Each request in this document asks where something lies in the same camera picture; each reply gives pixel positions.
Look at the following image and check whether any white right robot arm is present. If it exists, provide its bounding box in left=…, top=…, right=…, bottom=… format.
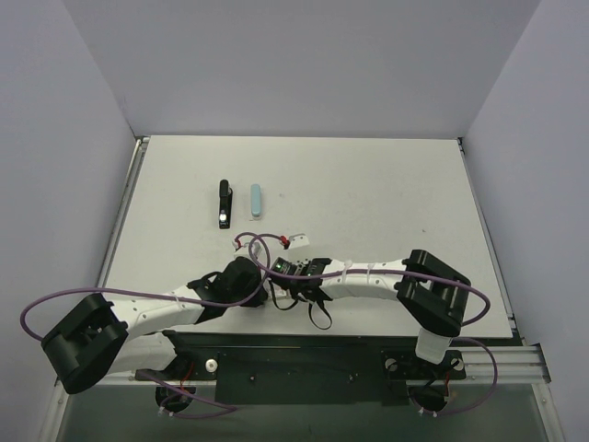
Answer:
left=270, top=250, right=471, bottom=377

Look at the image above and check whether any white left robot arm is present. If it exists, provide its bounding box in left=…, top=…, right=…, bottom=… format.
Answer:
left=41, top=257, right=267, bottom=394

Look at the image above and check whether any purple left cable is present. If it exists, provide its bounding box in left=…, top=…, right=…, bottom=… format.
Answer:
left=20, top=232, right=284, bottom=344

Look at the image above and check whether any purple cable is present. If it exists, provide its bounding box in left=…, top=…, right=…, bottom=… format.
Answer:
left=20, top=232, right=284, bottom=344
left=248, top=233, right=491, bottom=328

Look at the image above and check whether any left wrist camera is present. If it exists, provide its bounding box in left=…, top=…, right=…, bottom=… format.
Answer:
left=233, top=241, right=262, bottom=260

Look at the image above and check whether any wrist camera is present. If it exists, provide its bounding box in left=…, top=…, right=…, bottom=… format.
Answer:
left=233, top=241, right=262, bottom=260
left=280, top=234, right=310, bottom=250

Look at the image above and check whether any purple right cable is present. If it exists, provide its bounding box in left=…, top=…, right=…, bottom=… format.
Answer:
left=248, top=233, right=491, bottom=328

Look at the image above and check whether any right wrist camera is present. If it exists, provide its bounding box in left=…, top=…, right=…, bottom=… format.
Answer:
left=280, top=234, right=310, bottom=250

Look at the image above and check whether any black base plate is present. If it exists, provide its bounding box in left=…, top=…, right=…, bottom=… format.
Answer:
left=137, top=331, right=466, bottom=405

